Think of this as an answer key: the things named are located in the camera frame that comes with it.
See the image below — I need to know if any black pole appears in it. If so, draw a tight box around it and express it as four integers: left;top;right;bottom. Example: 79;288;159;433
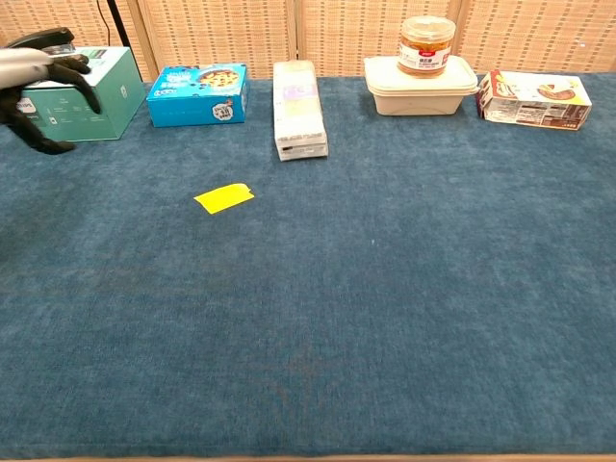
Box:
105;0;132;47

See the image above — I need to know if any yellow plastic piece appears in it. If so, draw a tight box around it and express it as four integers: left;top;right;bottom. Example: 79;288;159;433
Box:
193;183;255;216

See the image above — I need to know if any bamboo folding screen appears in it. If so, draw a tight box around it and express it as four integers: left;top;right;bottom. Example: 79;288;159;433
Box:
0;0;616;83

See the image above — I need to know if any white brown cake box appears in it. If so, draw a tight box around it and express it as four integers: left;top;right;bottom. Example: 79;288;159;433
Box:
475;69;593;132

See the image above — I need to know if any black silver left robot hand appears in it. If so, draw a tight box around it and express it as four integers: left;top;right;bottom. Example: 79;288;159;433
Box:
0;47;103;156

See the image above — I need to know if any teal Philips cardboard box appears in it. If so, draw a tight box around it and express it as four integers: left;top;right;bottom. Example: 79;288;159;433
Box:
13;46;147;143

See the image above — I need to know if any blue cookie box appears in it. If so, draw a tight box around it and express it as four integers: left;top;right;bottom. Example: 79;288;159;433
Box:
145;64;249;129

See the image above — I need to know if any long white wrapped box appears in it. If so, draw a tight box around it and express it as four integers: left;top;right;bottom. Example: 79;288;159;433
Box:
272;60;330;163

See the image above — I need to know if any clear jar with orange contents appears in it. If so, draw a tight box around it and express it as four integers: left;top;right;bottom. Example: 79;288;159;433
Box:
397;15;457;78

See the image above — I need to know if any blue tablecloth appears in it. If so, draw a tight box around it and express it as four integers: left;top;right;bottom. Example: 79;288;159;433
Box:
0;71;616;459

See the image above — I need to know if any beige lidded plastic container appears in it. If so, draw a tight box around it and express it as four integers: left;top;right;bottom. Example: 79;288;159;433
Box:
363;55;479;117

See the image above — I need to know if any black stapler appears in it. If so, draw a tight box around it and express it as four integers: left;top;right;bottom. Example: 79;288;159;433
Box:
3;27;77;60

